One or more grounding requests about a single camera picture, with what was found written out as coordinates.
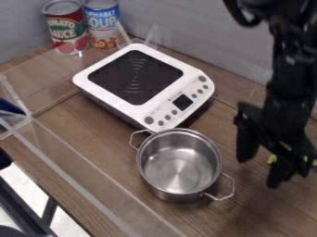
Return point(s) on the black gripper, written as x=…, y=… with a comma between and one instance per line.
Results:
x=277, y=127

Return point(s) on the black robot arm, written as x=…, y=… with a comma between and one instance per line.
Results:
x=292, y=21

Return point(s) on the white and black stove top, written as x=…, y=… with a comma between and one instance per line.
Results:
x=149, y=88

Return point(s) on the stainless steel pot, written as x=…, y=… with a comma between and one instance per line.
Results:
x=180, y=164

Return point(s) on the clear acrylic barrier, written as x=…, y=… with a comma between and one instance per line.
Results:
x=73, y=147

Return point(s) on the alphabet soup can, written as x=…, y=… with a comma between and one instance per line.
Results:
x=102, y=15

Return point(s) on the dark blue object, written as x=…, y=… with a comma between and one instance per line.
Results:
x=7, y=106

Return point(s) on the tomato sauce can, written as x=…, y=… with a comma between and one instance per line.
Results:
x=66, y=22

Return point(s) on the black metal table frame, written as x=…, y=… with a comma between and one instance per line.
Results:
x=31, y=224

